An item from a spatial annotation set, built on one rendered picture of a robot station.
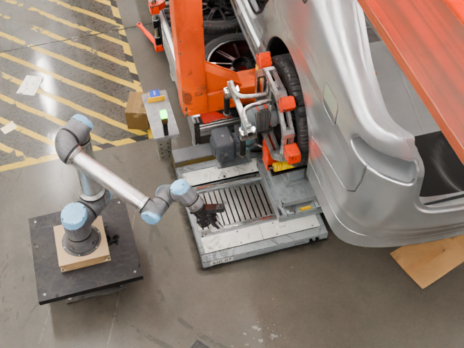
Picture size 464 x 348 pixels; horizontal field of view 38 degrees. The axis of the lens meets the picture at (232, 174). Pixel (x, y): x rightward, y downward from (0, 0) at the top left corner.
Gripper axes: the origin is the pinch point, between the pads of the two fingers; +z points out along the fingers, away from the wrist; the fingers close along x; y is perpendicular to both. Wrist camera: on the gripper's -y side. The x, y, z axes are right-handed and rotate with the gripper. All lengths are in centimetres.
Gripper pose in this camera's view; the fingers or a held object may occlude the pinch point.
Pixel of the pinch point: (224, 228)
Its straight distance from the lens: 347.6
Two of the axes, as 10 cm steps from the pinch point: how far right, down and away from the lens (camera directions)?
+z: 5.7, 6.6, 4.8
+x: -0.5, 6.2, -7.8
